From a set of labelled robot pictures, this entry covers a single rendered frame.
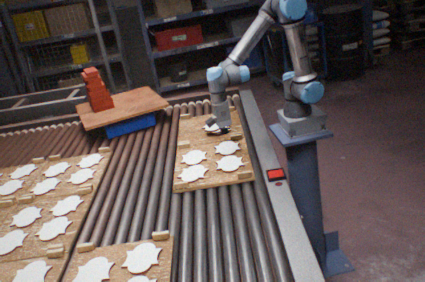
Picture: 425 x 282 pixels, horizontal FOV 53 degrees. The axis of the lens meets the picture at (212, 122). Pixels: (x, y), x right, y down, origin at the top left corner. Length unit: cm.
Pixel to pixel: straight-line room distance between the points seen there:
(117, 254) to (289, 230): 59
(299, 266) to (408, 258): 153
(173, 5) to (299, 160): 413
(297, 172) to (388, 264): 79
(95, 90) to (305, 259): 170
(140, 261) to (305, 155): 117
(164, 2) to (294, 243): 495
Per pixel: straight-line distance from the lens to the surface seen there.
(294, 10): 195
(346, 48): 567
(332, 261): 276
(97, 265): 151
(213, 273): 139
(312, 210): 250
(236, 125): 232
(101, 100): 266
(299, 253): 142
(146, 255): 148
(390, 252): 287
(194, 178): 184
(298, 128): 222
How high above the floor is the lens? 183
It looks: 22 degrees down
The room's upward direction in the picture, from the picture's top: 10 degrees counter-clockwise
